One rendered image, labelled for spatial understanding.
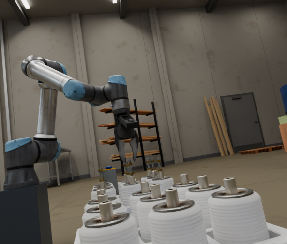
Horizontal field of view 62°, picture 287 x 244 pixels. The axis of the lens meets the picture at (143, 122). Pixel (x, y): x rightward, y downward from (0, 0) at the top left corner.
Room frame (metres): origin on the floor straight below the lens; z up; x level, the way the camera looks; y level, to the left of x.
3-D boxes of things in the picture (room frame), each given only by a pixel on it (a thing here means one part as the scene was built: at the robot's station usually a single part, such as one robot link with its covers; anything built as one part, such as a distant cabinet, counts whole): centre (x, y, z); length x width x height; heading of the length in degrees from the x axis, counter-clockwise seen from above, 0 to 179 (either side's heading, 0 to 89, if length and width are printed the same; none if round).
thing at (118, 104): (0.99, 0.09, 0.57); 0.08 x 0.08 x 0.05
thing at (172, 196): (0.45, -0.03, 0.26); 0.02 x 0.02 x 0.03
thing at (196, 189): (0.59, -0.12, 0.25); 0.08 x 0.08 x 0.01
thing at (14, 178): (1.15, 0.61, 0.35); 0.15 x 0.15 x 0.10
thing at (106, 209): (0.42, 0.09, 0.26); 0.02 x 0.02 x 0.03
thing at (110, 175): (1.37, 0.23, 0.16); 0.07 x 0.07 x 0.31; 11
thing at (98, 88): (1.03, 0.18, 0.65); 0.11 x 0.11 x 0.08; 59
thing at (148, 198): (0.56, 0.00, 0.25); 0.08 x 0.08 x 0.01
